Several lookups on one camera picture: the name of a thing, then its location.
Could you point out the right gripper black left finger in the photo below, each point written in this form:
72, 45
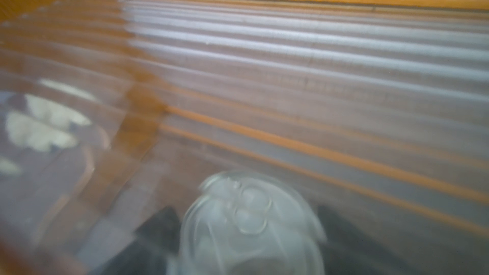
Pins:
156, 242

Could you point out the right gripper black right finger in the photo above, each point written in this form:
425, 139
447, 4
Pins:
348, 250

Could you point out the green label tin can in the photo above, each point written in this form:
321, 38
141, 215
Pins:
244, 222

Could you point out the wooden three-tier shelf rack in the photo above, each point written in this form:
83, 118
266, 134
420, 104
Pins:
377, 109

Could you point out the cream work glove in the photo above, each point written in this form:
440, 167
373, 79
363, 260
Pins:
42, 125

